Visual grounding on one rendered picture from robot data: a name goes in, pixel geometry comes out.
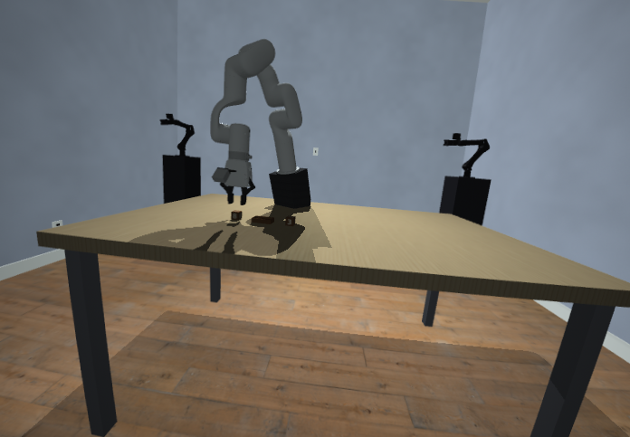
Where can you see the brown shallow tray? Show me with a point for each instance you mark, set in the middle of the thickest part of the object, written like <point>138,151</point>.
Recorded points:
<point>262,219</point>

